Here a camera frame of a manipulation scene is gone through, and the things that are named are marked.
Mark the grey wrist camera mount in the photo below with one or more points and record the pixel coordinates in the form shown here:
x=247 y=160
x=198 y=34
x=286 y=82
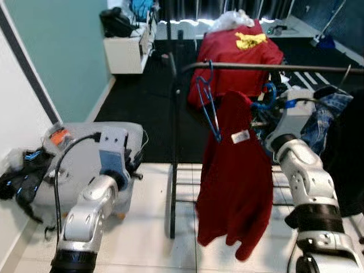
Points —
x=298 y=114
x=114 y=148

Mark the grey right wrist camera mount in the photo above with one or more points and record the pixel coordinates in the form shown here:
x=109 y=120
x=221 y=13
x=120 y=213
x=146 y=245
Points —
x=298 y=114

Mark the grey cushioned ottoman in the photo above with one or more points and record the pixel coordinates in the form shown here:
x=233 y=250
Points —
x=85 y=159

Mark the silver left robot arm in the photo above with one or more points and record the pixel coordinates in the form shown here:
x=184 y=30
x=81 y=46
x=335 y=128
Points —
x=91 y=210

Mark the blue bag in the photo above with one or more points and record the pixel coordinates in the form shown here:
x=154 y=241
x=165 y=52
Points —
x=142 y=8

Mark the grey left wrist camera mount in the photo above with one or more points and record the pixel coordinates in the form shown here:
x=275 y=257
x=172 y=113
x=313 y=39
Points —
x=114 y=148

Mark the black metal clothes rack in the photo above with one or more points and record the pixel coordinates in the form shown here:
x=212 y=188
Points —
x=256 y=67

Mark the grey power strip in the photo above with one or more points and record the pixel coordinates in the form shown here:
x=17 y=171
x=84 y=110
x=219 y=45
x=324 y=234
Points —
x=277 y=28

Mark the black clothes hanger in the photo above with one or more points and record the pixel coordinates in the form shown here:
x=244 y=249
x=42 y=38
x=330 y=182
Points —
x=333 y=88

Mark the blue mop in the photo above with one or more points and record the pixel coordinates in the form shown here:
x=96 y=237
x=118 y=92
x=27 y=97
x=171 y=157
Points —
x=321 y=40

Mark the small silver packet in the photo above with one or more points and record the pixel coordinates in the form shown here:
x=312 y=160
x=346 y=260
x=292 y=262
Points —
x=51 y=177

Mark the black hanging garment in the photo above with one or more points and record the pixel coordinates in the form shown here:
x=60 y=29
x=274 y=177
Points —
x=347 y=153

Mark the black wall trim strip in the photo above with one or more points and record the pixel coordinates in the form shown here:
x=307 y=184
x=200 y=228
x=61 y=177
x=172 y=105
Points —
x=28 y=62

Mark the black backpack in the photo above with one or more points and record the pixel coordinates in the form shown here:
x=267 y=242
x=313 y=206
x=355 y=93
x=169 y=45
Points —
x=116 y=23

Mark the orange plastic packet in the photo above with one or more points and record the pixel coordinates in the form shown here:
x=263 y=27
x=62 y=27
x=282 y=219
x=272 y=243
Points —
x=58 y=136

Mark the dark curtains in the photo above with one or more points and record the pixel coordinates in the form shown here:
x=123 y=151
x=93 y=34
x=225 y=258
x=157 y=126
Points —
x=227 y=8

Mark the crumpled clear plastic bag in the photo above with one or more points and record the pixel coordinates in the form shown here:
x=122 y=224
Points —
x=230 y=20

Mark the white low cabinet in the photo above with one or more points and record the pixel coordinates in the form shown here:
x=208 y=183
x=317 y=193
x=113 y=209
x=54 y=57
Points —
x=128 y=54

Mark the blue denim garment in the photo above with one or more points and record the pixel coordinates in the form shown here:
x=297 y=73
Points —
x=324 y=119

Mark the red fleece garment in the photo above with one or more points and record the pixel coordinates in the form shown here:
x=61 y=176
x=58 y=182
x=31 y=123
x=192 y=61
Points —
x=236 y=187

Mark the red cover with yellow print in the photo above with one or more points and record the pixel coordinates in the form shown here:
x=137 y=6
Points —
x=239 y=54

